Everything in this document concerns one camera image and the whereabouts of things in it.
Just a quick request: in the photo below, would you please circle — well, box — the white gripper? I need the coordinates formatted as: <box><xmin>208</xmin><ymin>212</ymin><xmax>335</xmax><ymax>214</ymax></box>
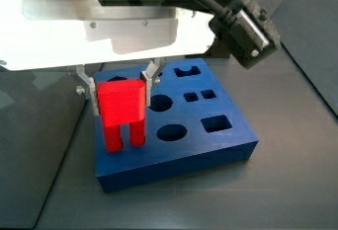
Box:
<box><xmin>0</xmin><ymin>0</ymin><xmax>214</xmax><ymax>116</ymax></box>

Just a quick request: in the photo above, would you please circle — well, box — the red square-circle object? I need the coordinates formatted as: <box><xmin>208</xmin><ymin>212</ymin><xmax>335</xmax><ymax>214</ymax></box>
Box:
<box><xmin>97</xmin><ymin>79</ymin><xmax>147</xmax><ymax>153</ymax></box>

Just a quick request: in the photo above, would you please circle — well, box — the blue foam shape fixture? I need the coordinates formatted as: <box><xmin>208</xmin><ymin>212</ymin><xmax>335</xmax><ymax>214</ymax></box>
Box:
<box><xmin>95</xmin><ymin>58</ymin><xmax>259</xmax><ymax>192</ymax></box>

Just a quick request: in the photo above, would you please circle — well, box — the black curved regrasp stand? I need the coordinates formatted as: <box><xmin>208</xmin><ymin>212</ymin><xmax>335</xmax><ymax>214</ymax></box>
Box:
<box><xmin>186</xmin><ymin>38</ymin><xmax>230</xmax><ymax>58</ymax></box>

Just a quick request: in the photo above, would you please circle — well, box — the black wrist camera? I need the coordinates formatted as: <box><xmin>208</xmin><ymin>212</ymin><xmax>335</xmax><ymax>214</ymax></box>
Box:
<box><xmin>93</xmin><ymin>0</ymin><xmax>282</xmax><ymax>70</ymax></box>

